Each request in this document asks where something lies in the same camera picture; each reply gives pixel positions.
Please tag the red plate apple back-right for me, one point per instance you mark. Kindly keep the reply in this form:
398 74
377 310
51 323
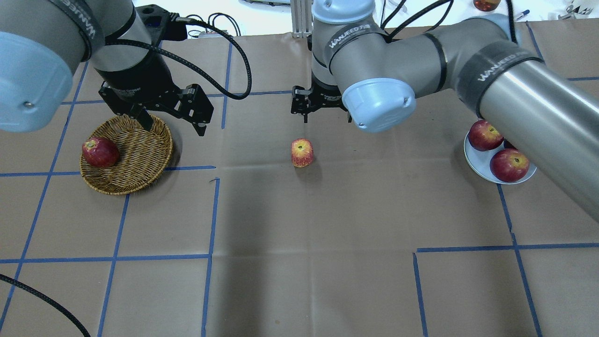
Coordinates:
508 146

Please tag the red plate apple front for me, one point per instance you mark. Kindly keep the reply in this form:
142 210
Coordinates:
509 166

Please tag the yellow-red apple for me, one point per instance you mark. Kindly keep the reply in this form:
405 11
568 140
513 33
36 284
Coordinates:
301 153

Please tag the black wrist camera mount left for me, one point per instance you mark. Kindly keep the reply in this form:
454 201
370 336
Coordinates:
161 24

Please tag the aluminium frame post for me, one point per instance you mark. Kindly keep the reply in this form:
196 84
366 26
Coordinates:
302 21

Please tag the dark red basket apple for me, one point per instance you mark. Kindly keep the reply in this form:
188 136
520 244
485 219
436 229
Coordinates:
100 152

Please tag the white round plate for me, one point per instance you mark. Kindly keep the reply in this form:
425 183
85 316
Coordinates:
479 162

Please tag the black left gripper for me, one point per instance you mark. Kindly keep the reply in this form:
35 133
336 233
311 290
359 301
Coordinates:
140 80

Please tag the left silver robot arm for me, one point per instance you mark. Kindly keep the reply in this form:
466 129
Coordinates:
44 41

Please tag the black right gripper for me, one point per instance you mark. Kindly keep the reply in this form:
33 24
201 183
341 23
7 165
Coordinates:
323 97

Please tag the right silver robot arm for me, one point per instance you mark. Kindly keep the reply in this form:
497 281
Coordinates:
359 68

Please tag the silver usb hub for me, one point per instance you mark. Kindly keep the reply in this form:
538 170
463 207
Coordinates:
208 33

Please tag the round wicker basket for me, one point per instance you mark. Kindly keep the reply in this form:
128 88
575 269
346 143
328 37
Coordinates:
144 156

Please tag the red plate apple back-left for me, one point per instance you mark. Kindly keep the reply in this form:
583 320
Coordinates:
482 136

